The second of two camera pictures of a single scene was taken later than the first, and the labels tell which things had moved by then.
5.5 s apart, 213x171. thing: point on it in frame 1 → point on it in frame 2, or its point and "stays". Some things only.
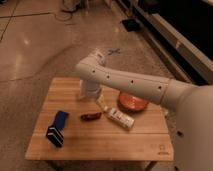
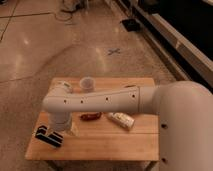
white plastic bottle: [119, 118] stays
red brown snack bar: [91, 116] stays
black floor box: [131, 25] stays
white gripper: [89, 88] → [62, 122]
